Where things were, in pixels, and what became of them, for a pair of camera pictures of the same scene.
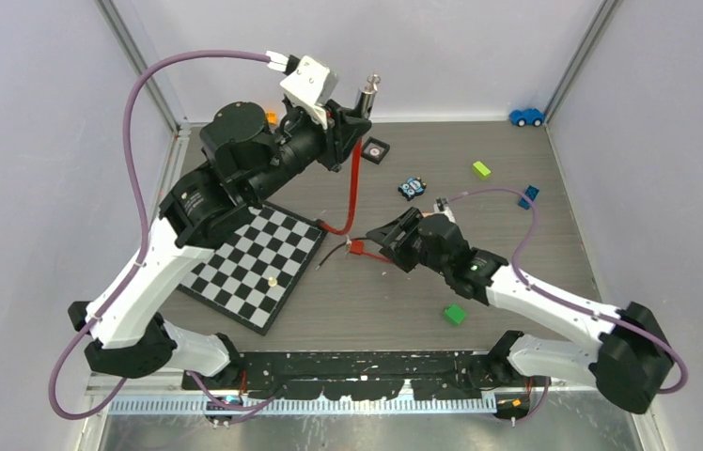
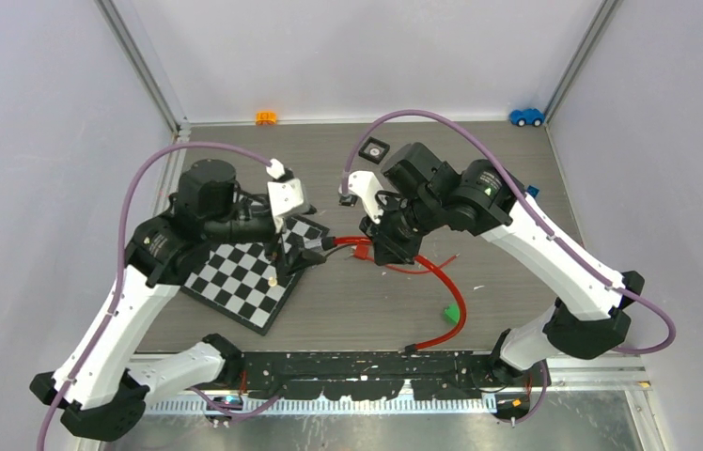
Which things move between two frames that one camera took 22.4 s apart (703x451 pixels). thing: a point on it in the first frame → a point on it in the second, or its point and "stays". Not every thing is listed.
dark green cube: (454, 314) stays
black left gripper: (346, 125) → (295, 257)
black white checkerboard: (253, 277) stays
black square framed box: (375, 149) stays
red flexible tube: (367, 105) → (331, 242)
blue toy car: (527, 116) stays
